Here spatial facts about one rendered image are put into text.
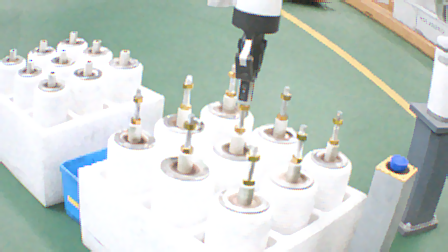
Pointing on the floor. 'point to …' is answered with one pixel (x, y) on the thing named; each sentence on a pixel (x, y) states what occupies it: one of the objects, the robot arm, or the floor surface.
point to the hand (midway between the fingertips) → (245, 90)
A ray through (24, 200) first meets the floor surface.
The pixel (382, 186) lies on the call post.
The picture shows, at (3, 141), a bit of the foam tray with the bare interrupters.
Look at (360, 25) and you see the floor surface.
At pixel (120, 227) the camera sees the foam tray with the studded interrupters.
